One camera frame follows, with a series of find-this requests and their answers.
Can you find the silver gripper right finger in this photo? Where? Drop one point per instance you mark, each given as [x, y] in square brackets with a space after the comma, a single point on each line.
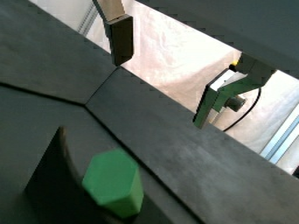
[248, 74]

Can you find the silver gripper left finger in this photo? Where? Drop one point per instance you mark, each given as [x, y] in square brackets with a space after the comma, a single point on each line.
[118, 29]

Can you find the green hexagon prism block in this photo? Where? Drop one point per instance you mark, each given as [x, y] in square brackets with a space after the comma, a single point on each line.
[113, 184]

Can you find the dark curved holder stand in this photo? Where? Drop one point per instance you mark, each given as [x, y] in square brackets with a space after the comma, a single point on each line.
[57, 198]

